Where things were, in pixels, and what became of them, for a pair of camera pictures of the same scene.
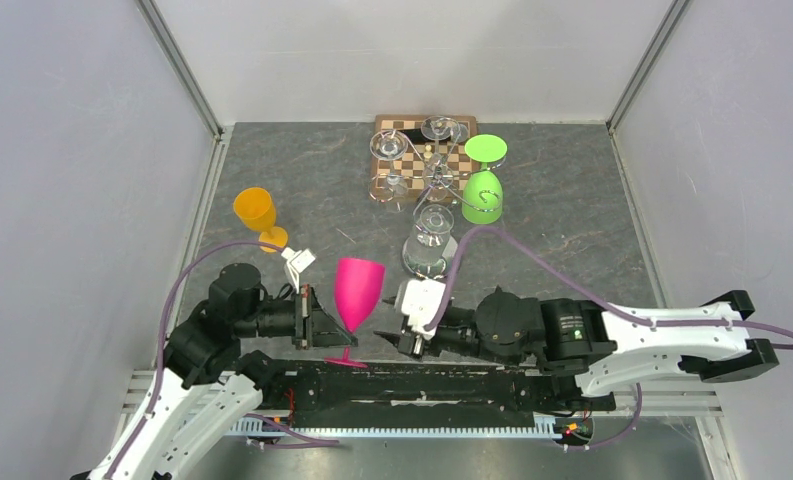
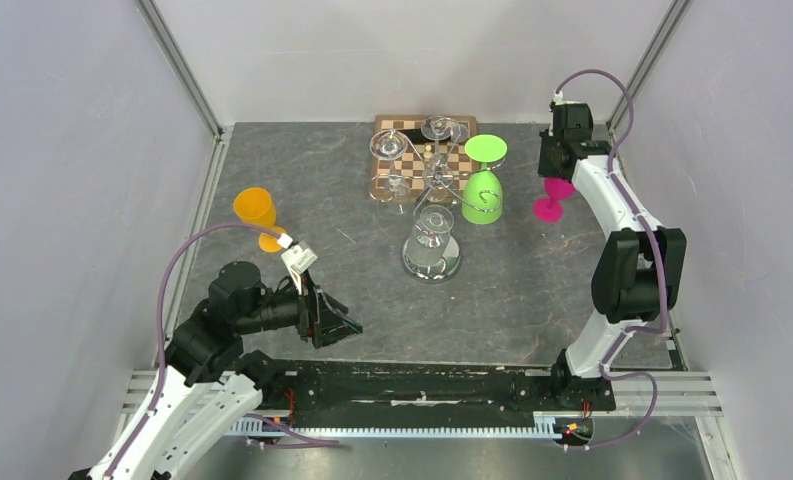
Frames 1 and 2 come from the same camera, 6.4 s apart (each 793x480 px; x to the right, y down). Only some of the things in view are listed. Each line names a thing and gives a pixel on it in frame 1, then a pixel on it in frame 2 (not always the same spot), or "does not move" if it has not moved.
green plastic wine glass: x=482 y=199 does not move
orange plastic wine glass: x=257 y=210 does not move
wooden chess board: x=420 y=158 does not move
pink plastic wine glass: x=358 y=287 → x=550 y=208
